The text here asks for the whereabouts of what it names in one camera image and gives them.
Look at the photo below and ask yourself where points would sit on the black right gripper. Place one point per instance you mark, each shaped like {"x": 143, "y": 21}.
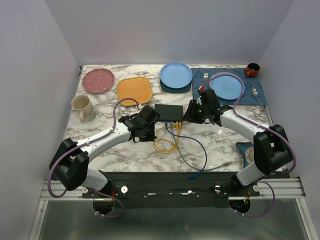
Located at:
{"x": 189, "y": 116}

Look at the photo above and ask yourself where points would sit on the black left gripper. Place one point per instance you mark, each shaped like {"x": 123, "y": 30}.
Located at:
{"x": 152, "y": 137}

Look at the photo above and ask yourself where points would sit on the black network switch box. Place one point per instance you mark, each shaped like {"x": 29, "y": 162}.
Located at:
{"x": 169, "y": 112}

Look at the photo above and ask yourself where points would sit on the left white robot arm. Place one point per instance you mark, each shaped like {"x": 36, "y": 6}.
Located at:
{"x": 70, "y": 164}

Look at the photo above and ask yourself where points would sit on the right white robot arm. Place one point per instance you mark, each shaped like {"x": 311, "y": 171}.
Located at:
{"x": 270, "y": 143}

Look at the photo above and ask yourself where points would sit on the dark teal square plate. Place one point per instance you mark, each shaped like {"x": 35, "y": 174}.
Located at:
{"x": 175, "y": 90}

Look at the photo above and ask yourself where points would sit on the orange woven square mat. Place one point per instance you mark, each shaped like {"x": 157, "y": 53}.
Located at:
{"x": 137, "y": 88}

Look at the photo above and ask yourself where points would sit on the blue cloth placemat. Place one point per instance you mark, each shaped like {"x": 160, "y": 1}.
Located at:
{"x": 249, "y": 83}

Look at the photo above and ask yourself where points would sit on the light blue plate on stack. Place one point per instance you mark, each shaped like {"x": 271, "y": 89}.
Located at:
{"x": 176, "y": 75}

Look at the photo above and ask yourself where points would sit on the silver fork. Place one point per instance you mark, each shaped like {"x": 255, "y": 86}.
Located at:
{"x": 205, "y": 77}

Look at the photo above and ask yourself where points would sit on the light blue plate on placemat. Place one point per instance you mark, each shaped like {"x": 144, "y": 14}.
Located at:
{"x": 226, "y": 87}

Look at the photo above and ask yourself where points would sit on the pink dotted plate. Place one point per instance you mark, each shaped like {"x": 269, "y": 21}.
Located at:
{"x": 98, "y": 81}

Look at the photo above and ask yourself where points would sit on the cream ceramic mug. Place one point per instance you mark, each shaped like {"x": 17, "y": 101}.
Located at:
{"x": 83, "y": 106}

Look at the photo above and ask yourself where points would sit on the blue star shaped dish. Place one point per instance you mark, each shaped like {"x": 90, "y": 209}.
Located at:
{"x": 247, "y": 151}

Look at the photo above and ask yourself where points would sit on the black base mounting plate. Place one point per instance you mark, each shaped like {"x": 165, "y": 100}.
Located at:
{"x": 157, "y": 190}

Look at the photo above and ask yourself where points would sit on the silver spoon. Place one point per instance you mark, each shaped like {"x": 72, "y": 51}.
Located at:
{"x": 254, "y": 92}

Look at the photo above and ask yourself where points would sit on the brown lacquer cup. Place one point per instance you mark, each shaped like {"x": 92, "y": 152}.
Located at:
{"x": 252, "y": 70}

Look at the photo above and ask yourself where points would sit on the aluminium frame rail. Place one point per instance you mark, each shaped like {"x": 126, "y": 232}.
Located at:
{"x": 285, "y": 188}

